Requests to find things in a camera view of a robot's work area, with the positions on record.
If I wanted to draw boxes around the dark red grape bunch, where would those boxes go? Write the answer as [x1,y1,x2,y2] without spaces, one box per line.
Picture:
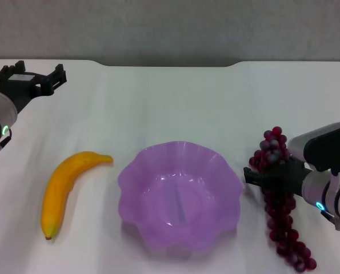
[249,126,317,272]

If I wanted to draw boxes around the purple wavy plastic bowl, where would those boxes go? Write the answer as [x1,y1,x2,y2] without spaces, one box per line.
[117,140,243,253]

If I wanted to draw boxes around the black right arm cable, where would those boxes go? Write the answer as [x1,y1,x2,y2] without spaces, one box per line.
[320,209,340,231]

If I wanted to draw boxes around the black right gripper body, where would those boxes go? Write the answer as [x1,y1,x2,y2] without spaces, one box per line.
[265,159,313,198]

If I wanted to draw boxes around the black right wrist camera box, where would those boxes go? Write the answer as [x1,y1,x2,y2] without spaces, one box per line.
[288,122,340,172]

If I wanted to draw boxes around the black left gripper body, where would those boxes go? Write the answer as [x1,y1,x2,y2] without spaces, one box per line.
[0,73,55,115]

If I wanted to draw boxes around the yellow banana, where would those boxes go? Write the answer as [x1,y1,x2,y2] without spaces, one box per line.
[41,151,114,240]

